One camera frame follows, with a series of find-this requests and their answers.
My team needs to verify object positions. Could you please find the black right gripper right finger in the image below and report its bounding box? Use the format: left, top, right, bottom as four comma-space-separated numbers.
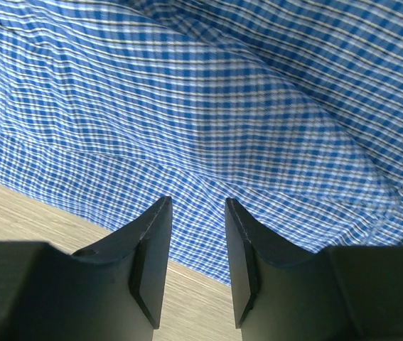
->
225, 199, 403, 340

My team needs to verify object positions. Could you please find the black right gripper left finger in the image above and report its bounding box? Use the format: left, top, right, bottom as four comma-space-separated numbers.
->
0, 197, 172, 340

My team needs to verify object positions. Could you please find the blue checked long sleeve shirt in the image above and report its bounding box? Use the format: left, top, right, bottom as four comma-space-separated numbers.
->
0, 1, 403, 283

